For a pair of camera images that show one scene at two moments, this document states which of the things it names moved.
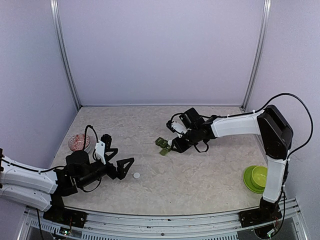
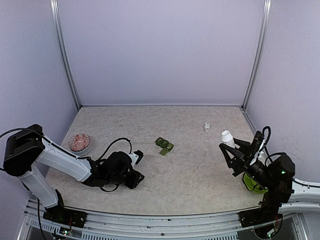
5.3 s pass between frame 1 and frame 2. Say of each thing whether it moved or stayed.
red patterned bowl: stayed
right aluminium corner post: stayed
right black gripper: moved
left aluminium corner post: stayed
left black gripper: moved
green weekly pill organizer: stayed
